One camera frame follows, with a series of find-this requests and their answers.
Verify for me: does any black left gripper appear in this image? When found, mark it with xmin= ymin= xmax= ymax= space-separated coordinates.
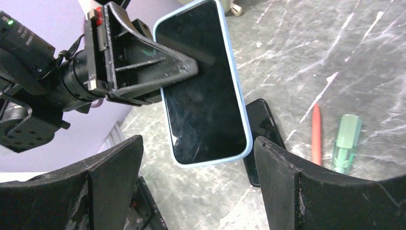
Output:
xmin=58 ymin=2 xmax=198 ymax=112

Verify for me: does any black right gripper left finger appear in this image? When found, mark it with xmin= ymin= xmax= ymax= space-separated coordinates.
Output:
xmin=0 ymin=135 xmax=144 ymax=230

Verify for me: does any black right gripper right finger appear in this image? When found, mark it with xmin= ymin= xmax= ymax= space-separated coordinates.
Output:
xmin=254 ymin=137 xmax=406 ymax=230

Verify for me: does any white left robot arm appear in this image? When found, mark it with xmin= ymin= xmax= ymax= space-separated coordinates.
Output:
xmin=0 ymin=0 xmax=198 ymax=153

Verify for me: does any black phone on table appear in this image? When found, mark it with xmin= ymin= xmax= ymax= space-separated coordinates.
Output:
xmin=243 ymin=98 xmax=286 ymax=187

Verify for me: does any orange pen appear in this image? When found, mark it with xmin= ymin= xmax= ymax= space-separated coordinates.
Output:
xmin=311 ymin=103 xmax=322 ymax=165

